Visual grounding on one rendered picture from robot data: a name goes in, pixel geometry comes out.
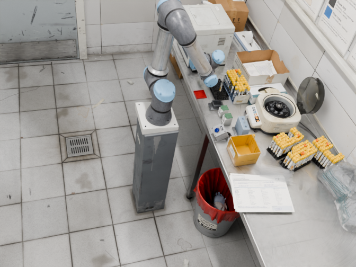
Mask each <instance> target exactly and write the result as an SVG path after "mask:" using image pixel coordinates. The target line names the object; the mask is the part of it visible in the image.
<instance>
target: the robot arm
mask: <svg viewBox="0 0 356 267"><path fill-rule="evenodd" d="M157 11H158V13H159V16H158V21H157V25H158V26H159V31H158V35H157V40H156V45H155V50H154V54H153V59H152V62H151V63H150V64H149V65H148V66H147V67H146V68H145V69H144V73H143V75H144V80H145V82H146V84H147V86H148V88H149V91H150V93H151V95H152V101H151V104H150V106H149V107H148V108H147V110H146V114H145V117H146V119H147V121H148V122H149V123H151V124H152V125H155V126H159V127H162V126H166V125H168V124H169V123H170V122H171V119H172V111H171V107H172V103H173V100H174V97H175V86H174V84H173V83H172V82H170V81H169V80H167V75H168V67H167V64H168V60H169V57H170V53H171V49H172V45H173V41H174V38H175V39H176V40H177V42H178V43H179V45H180V46H183V48H184V49H185V51H186V53H187V54H188V56H189V58H190V59H189V64H190V67H191V69H196V70H197V73H198V75H199V78H200V80H203V82H204V84H205V85H206V86H207V87H213V86H215V85H216V84H217V83H218V78H217V75H216V74H215V69H216V68H217V67H218V66H219V65H220V64H221V63H222V62H223V61H224V59H225V54H224V52H223V51H221V50H215V51H214V52H213V53H209V54H206V53H205V52H203V50H202V48H201V46H200V45H199V43H198V41H197V34H196V32H195V30H194V28H193V25H192V22H191V20H190V17H189V15H188V13H187V12H186V10H185V9H184V7H183V5H182V3H181V1H180V0H160V1H159V2H158V4H157Z"/></svg>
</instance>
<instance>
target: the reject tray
mask: <svg viewBox="0 0 356 267"><path fill-rule="evenodd" d="M193 92H194V94H195V97H196V99H205V98H207V96H206V94H205V92H204V90H198V91H193Z"/></svg>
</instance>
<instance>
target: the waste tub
mask: <svg viewBox="0 0 356 267"><path fill-rule="evenodd" d="M227 151H228V153H229V156H230V158H231V160H232V162H233V165H234V167H235V166H242V165H250V164H256V162H257V160H258V158H259V156H260V154H261V151H260V149H259V147H258V145H257V143H256V140H255V138H254V136H253V134H248V135H239V136H231V137H230V139H229V142H228V145H227ZM239 154H240V155H239Z"/></svg>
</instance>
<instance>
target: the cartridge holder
mask: <svg viewBox="0 0 356 267"><path fill-rule="evenodd" d="M208 105H209V108H210V110H219V107H221V105H223V102H221V100H212V102H211V103H208Z"/></svg>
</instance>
